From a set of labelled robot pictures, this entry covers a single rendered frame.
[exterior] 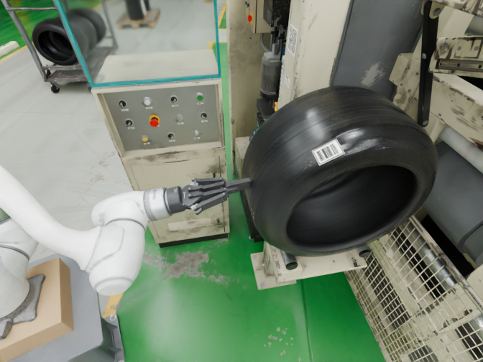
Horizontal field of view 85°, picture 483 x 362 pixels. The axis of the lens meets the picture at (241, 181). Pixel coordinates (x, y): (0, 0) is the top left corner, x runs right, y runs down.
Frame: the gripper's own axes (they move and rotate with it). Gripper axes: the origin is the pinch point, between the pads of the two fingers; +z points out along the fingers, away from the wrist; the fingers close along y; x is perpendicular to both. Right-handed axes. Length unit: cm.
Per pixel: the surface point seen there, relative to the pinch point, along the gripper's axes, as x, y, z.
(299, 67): -18.6, 25.2, 26.3
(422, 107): 2, 19, 69
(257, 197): 0.0, -6.2, 4.3
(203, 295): 119, 21, -38
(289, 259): 32.7, -9.7, 11.8
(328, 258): 47, -6, 29
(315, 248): 27.3, -10.5, 20.6
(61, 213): 103, 111, -150
